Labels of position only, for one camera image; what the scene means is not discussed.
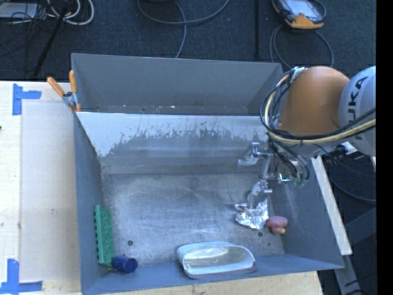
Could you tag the crumpled silver foil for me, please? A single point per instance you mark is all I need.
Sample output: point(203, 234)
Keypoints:
point(253, 218)

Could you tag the clear plastic tray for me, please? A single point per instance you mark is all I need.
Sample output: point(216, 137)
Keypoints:
point(215, 258)

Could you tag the pink toy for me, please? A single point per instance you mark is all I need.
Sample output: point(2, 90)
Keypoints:
point(277, 222)

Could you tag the grey metal bin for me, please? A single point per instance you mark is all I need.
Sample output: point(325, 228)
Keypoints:
point(172, 201)

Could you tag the black cylinder on white bracket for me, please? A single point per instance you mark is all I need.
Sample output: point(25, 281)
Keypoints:
point(345, 148)

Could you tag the dark green flat block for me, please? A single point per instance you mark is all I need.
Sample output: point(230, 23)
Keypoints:
point(105, 235)

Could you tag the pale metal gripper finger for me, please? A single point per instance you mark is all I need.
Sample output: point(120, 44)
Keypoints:
point(256, 192)
point(255, 152)

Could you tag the blue cup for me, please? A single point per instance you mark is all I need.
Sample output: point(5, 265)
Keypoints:
point(124, 264)

